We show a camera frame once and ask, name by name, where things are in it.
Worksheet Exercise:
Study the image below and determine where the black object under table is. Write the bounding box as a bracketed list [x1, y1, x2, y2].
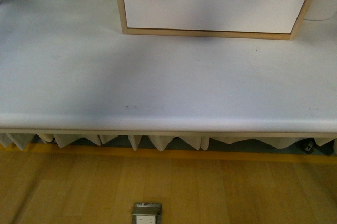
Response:
[296, 138, 335, 156]

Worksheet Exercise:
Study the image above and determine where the metal floor socket box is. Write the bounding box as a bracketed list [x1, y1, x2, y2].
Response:
[132, 202, 162, 224]

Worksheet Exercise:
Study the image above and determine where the white table skirt cloth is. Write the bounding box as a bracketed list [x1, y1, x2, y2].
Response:
[1, 133, 336, 154]

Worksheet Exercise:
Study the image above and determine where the wooden drawer cabinet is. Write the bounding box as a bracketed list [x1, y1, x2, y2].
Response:
[112, 0, 326, 41]

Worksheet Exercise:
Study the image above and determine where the white lower drawer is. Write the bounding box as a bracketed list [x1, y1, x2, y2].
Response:
[120, 0, 315, 34]

